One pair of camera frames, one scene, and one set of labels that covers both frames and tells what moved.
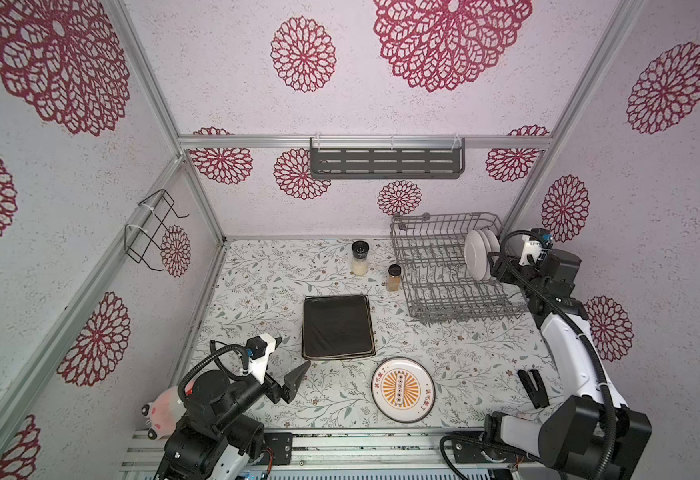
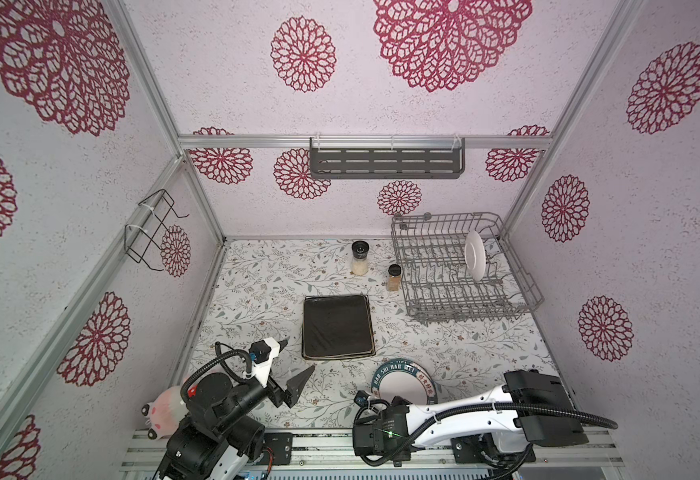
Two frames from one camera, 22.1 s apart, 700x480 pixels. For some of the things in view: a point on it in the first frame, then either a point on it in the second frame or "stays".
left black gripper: x=288 y=391 stays
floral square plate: x=337 y=357 stays
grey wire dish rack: x=436 y=281 stays
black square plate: x=337 y=326 stays
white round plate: x=475 y=255 -> x=407 y=380
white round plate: x=491 y=241 -> x=475 y=255
